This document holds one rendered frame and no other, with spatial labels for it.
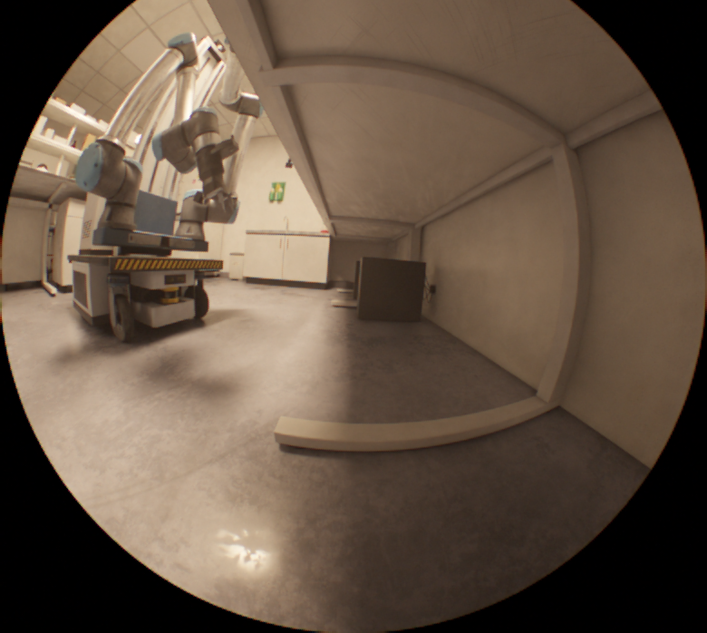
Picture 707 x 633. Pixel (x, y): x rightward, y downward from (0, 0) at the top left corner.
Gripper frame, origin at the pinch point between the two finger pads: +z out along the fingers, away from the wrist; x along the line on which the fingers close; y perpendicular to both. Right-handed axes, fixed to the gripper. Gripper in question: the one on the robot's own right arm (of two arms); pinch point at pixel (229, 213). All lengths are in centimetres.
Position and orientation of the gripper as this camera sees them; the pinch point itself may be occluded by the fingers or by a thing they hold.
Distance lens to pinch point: 58.8
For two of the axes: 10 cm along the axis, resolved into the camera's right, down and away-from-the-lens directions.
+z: 3.2, 9.3, 2.0
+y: -9.4, 3.3, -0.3
